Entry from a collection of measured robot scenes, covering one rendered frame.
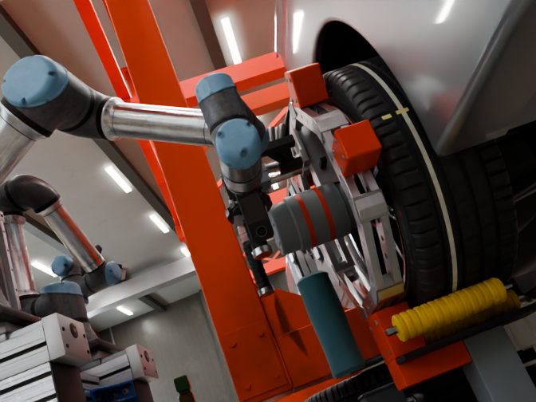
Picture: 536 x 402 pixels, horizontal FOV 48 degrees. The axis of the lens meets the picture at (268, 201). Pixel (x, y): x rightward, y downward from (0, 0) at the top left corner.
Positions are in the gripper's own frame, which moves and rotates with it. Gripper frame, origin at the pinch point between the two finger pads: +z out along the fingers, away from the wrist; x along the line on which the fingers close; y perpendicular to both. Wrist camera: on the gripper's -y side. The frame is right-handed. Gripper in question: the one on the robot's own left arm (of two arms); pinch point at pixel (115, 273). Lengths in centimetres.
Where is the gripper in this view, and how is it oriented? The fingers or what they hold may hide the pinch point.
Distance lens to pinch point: 254.1
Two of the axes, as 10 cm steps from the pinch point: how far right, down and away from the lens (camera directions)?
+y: 2.3, 9.1, -3.4
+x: 9.1, -3.2, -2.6
